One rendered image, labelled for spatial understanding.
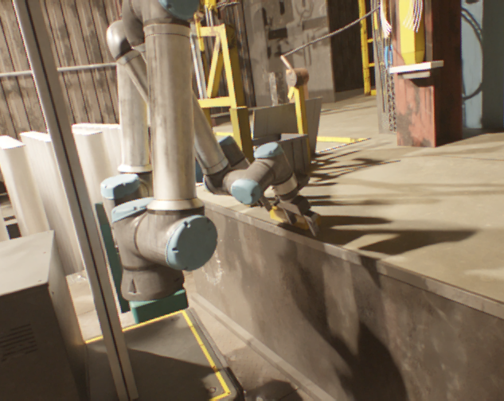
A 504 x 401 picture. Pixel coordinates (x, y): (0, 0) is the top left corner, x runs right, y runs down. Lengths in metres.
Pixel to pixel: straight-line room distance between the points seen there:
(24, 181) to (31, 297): 2.46
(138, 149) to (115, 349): 0.79
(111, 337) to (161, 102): 0.78
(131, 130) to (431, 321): 1.29
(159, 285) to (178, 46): 0.65
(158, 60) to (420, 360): 1.10
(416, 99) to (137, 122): 1.90
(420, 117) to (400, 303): 1.90
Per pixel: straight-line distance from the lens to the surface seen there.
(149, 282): 1.30
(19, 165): 3.74
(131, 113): 1.85
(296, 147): 2.66
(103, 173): 3.84
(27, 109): 8.85
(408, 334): 1.42
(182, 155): 1.12
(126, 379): 1.61
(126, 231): 1.26
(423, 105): 3.07
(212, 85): 2.30
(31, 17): 1.37
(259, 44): 10.07
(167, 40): 1.13
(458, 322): 1.28
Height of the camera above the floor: 1.28
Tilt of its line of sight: 15 degrees down
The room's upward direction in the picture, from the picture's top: 8 degrees counter-clockwise
